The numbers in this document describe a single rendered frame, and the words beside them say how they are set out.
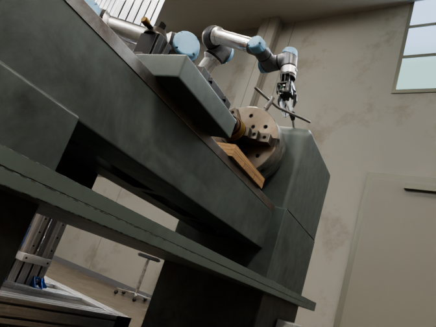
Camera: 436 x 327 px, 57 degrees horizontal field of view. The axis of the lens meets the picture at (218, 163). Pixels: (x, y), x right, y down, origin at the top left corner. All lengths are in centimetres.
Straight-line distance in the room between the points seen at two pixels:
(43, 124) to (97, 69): 17
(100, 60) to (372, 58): 502
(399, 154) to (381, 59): 136
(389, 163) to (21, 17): 441
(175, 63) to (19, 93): 37
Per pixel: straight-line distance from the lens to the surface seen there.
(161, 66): 91
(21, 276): 202
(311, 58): 601
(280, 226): 165
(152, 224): 74
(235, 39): 205
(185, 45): 173
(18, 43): 69
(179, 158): 101
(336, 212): 474
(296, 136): 178
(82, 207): 61
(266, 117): 169
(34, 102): 66
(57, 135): 69
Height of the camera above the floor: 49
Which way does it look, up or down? 16 degrees up
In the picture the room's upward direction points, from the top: 19 degrees clockwise
